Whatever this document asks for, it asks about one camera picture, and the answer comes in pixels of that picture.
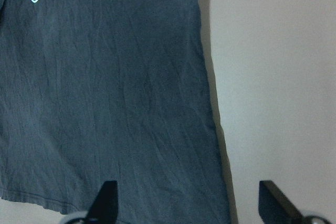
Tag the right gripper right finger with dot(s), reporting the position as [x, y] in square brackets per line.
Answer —
[275, 208]

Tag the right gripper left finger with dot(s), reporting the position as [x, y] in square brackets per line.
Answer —
[104, 208]

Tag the black printed t-shirt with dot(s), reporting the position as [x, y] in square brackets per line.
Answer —
[98, 90]

